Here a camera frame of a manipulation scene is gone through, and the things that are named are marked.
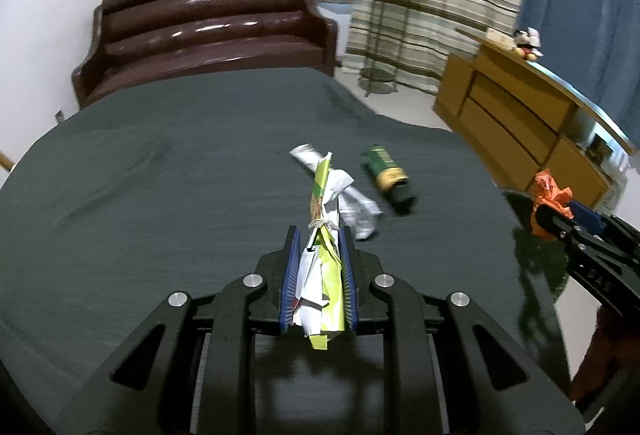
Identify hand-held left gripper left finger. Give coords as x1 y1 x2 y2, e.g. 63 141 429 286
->
54 225 301 435

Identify orange plastic bag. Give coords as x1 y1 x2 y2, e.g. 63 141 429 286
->
530 169 574 238

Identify metal plant stand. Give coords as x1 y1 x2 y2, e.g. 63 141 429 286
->
359 0 416 97

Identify mouse plush toy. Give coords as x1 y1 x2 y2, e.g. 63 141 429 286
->
514 29 545 61

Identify small beige box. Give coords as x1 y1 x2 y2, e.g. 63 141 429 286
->
485 29 516 49

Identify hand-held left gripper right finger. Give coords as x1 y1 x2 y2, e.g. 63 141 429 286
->
340 225 586 435

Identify dark grey tablecloth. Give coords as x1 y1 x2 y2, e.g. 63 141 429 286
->
0 65 531 435

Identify green white wrapper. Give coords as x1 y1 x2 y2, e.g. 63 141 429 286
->
292 152 348 351

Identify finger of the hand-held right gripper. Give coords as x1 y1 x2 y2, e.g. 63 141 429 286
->
569 200 640 248
534 204 583 256

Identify person's right forearm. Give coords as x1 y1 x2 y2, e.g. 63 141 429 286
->
570 305 640 416

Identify wooden cabinet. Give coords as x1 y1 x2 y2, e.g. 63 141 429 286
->
432 28 636 211

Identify blue curtain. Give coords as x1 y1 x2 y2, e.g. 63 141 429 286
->
515 0 640 143

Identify green bottle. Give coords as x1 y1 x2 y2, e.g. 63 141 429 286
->
361 144 417 215

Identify brown leather sofa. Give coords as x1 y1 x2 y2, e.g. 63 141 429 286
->
71 0 343 111

